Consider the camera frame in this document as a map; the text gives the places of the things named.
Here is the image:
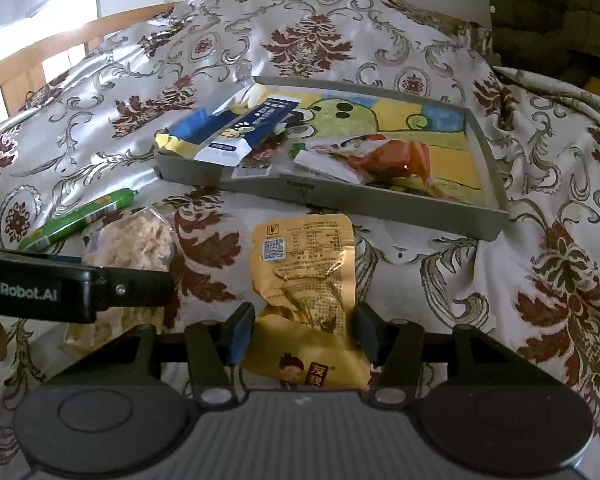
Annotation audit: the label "wooden bed frame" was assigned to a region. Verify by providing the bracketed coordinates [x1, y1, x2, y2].
[0, 2, 176, 111]

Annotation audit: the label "dark blue packet yellow circles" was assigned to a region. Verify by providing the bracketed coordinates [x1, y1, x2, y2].
[194, 97, 301, 166]

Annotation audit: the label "dark green cushion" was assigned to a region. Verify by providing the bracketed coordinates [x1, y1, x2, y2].
[487, 0, 600, 86]

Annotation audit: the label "blue and yellow snack packet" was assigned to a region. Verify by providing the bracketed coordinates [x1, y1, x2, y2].
[155, 84, 268, 158]

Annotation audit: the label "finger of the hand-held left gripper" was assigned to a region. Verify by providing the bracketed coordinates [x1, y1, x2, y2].
[96, 267, 176, 311]

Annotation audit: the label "floral printed blanket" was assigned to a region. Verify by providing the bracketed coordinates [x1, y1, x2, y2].
[0, 0, 600, 480]

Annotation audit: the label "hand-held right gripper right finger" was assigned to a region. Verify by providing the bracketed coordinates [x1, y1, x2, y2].
[352, 302, 563, 408]

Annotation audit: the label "puffed rice cracker pack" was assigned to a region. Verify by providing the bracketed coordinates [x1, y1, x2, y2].
[65, 207, 181, 346]

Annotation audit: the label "grey tray with cartoon print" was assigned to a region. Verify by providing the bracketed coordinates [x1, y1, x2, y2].
[154, 76, 511, 242]

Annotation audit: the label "yellow snack packet with code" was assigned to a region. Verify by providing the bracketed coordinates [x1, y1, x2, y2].
[250, 212, 356, 333]

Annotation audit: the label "small white snack packet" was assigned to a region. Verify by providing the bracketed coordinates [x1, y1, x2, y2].
[230, 162, 273, 181]

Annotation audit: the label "orange snack bag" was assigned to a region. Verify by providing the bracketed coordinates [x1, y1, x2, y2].
[292, 137, 433, 186]

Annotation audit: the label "green sausage stick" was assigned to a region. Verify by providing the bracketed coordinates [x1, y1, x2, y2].
[17, 187, 138, 252]

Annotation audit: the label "dark seaweed snack packet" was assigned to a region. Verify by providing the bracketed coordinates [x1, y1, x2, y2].
[245, 130, 306, 168]

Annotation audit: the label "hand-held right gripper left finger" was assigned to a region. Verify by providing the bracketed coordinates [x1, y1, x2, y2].
[45, 302, 258, 408]

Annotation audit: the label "yellow snack packet with figure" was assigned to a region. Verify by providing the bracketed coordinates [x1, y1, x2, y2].
[240, 310, 371, 391]

